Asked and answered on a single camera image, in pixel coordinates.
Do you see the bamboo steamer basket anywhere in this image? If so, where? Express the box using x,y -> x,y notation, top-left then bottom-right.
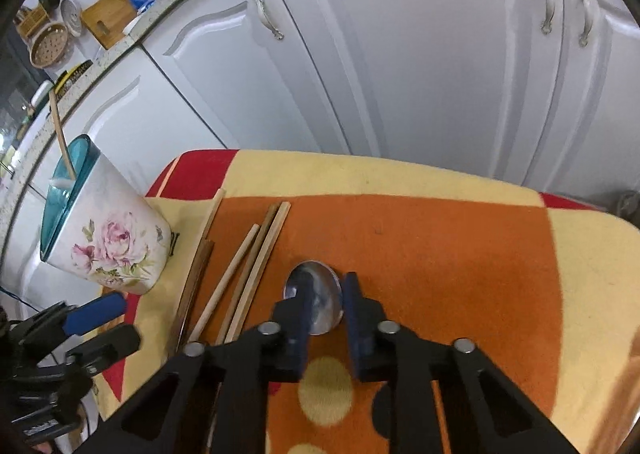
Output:
28,22 -> 69,69

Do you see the brown wooden chopstick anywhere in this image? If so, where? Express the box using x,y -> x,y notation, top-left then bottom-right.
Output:
215,202 -> 281,345

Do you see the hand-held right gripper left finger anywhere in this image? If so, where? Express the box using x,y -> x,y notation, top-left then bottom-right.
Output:
95,277 -> 315,454

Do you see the clear glass vessel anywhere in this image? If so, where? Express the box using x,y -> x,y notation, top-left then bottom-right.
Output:
612,188 -> 640,226

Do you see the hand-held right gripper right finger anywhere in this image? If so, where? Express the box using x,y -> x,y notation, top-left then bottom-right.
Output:
341,272 -> 589,454

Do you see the metal spoon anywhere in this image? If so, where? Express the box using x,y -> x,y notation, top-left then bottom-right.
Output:
283,260 -> 347,338

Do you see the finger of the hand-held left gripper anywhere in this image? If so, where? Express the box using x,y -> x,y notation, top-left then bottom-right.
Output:
12,292 -> 129,346
65,324 -> 142,376

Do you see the dark brown chopstick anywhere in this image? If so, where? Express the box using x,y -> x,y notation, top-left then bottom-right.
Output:
169,239 -> 216,356

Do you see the wooden cutting board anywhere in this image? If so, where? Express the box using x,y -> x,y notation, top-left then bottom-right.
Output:
80,0 -> 162,51

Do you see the wooden utensil rack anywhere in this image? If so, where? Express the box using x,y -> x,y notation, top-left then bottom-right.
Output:
15,5 -> 49,40

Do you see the long light wooden chopstick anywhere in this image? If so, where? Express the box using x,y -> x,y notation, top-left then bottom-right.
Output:
48,88 -> 79,181

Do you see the patterned grey plate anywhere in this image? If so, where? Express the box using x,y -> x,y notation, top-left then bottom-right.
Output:
60,0 -> 84,38

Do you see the floral ceramic utensil cup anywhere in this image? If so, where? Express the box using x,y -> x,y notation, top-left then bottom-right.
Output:
40,135 -> 172,296

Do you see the orange yellow red blanket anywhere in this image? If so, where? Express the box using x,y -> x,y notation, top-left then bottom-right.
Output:
94,149 -> 640,454

